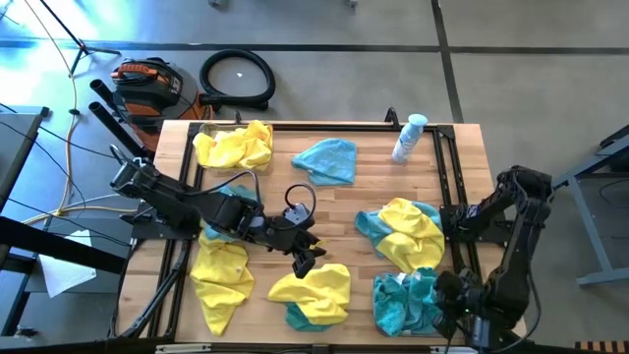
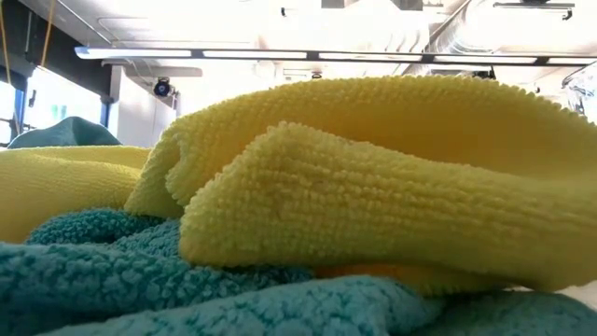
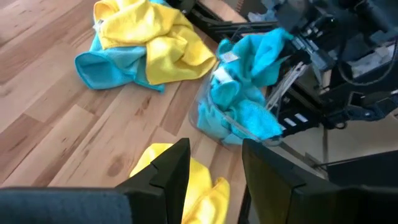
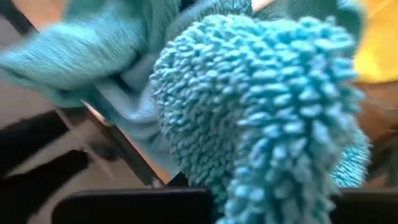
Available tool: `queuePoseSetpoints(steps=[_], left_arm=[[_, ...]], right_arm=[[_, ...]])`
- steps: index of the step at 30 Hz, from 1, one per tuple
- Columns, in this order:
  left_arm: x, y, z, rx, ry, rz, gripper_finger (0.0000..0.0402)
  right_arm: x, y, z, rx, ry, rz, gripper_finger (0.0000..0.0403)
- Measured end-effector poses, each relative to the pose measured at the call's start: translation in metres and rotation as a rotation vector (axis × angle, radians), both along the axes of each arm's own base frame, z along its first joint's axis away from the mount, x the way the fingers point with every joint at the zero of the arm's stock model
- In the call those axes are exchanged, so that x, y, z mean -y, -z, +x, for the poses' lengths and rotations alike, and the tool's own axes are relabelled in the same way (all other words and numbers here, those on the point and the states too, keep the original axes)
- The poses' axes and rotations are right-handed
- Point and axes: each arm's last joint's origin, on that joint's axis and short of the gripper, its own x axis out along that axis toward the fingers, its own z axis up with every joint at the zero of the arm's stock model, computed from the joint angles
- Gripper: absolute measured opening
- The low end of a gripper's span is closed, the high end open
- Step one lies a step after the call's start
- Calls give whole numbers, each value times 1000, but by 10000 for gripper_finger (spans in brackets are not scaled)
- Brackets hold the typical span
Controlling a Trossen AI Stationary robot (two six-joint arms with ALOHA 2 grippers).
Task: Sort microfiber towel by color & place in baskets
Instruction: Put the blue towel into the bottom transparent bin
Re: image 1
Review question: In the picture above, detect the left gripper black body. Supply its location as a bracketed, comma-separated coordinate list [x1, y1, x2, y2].
[255, 216, 324, 256]

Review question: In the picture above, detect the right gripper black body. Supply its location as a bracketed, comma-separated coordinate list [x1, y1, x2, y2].
[431, 268, 476, 326]

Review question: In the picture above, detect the yellow microfiber towel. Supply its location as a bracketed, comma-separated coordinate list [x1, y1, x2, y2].
[375, 197, 446, 274]
[189, 229, 257, 338]
[223, 119, 274, 172]
[192, 130, 237, 171]
[267, 263, 353, 326]

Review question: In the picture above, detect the teal cloth pile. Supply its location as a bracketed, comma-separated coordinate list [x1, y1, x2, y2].
[371, 267, 448, 340]

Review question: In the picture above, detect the yellow cloth pile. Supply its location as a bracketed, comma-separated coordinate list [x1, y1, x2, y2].
[196, 120, 276, 173]

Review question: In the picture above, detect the white blue spray bottle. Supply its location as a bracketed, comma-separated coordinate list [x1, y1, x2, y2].
[391, 113, 429, 164]

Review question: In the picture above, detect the grey metal table stand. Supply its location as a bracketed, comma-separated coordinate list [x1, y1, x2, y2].
[552, 125, 629, 287]

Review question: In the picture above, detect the dark grey flat case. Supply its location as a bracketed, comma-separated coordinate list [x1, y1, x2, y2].
[22, 215, 137, 296]

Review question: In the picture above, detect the orange black shop vacuum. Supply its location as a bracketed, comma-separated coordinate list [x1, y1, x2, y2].
[110, 56, 216, 152]

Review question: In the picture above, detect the black vacuum extension tube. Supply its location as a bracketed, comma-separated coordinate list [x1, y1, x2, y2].
[87, 101, 156, 159]
[88, 78, 122, 112]

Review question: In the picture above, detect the white paper sheet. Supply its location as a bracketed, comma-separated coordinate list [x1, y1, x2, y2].
[37, 229, 98, 299]

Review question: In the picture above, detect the black metal beam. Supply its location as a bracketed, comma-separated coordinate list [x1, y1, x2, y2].
[0, 215, 129, 274]

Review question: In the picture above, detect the black tripod stand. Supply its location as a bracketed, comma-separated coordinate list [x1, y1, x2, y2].
[37, 0, 123, 78]

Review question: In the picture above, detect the dark grey side table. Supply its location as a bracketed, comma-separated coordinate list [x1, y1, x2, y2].
[0, 105, 50, 212]

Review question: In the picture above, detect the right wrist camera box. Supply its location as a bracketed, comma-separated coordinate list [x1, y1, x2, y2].
[465, 314, 501, 351]

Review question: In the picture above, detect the black left camera cable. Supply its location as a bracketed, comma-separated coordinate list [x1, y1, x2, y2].
[284, 183, 318, 232]

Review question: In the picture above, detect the silver metal bracket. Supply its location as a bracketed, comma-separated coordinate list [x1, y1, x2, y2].
[155, 343, 212, 354]
[430, 345, 486, 354]

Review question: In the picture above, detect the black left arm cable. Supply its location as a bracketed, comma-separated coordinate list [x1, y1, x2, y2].
[186, 169, 261, 215]

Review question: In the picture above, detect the black aluminium table frame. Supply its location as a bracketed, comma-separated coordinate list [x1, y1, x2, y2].
[108, 106, 532, 354]

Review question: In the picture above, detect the black vacuum hose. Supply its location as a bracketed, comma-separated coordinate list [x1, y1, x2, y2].
[199, 47, 277, 112]

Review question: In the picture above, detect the yellow cable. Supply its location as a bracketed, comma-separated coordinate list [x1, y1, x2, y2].
[22, 0, 140, 225]

